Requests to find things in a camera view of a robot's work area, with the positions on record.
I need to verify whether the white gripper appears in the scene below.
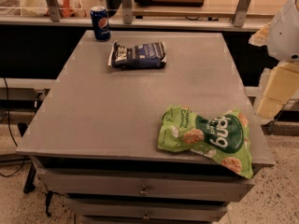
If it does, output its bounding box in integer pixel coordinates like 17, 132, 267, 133
249, 0, 299, 119

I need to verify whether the blue chip bag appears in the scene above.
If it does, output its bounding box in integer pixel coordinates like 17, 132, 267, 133
108, 41, 166, 69

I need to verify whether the green rice chip bag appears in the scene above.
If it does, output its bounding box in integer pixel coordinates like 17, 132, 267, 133
158, 105, 253, 179

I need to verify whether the orange white snack bag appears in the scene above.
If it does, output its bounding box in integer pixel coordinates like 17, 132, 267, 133
57, 0, 86, 18

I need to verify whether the blue Pepsi can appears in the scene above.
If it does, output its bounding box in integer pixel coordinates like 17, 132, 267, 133
91, 7, 110, 41

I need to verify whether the brass top drawer knob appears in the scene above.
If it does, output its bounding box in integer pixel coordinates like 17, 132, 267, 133
139, 185, 149, 196

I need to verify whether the brass drawer knob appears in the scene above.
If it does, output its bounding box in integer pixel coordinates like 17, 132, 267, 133
139, 185, 149, 196
142, 213, 150, 220

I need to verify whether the grey drawer cabinet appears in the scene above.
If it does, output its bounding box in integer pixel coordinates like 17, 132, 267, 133
19, 31, 274, 224

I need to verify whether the brass middle drawer knob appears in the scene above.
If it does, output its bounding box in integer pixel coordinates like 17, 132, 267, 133
142, 213, 150, 220

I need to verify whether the middle grey drawer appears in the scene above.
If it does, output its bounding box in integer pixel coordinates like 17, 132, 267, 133
66, 199, 227, 222

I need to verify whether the grey drawer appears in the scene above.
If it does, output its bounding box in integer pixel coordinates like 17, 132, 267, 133
66, 199, 227, 222
37, 168, 254, 202

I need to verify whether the top grey drawer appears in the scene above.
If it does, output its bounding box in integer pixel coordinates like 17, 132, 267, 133
37, 168, 254, 202

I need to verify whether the right metal railing post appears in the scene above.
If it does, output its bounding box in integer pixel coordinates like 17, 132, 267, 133
232, 0, 251, 27

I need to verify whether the metal railing post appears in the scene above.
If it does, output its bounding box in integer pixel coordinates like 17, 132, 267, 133
121, 0, 133, 24
46, 0, 61, 22
232, 0, 251, 27

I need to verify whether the middle metal railing post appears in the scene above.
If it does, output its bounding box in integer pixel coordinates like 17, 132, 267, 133
121, 0, 133, 24

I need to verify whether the left metal railing post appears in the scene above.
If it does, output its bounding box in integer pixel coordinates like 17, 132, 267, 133
46, 0, 61, 22

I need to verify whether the black floor cable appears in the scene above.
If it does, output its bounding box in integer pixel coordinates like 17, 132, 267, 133
0, 77, 30, 178

